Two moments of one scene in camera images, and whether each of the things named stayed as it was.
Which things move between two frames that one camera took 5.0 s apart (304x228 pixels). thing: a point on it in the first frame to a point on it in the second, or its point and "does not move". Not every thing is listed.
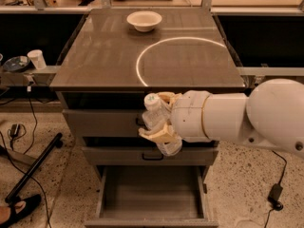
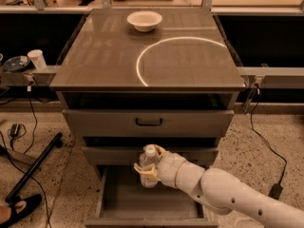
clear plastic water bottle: (158, 115) to (146, 159)
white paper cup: (36, 56) does not move
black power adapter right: (274, 197) does not move
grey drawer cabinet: (113, 59) does not move
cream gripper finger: (165, 134) to (149, 171)
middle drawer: (151, 156) does not move
